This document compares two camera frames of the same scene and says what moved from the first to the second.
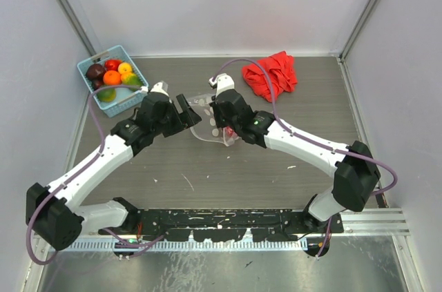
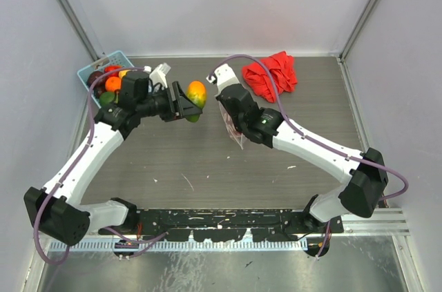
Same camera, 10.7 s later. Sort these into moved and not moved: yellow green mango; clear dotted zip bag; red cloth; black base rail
Moved: yellow green mango; clear dotted zip bag
Not moved: black base rail; red cloth
